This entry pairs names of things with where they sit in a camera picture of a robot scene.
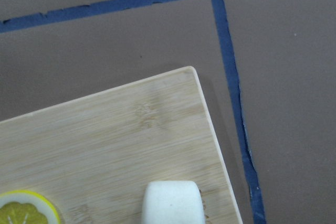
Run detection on bamboo cutting board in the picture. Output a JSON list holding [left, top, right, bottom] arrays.
[[1, 67, 242, 223]]

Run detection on yellow lemon slice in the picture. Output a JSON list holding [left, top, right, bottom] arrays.
[[1, 190, 61, 223]]

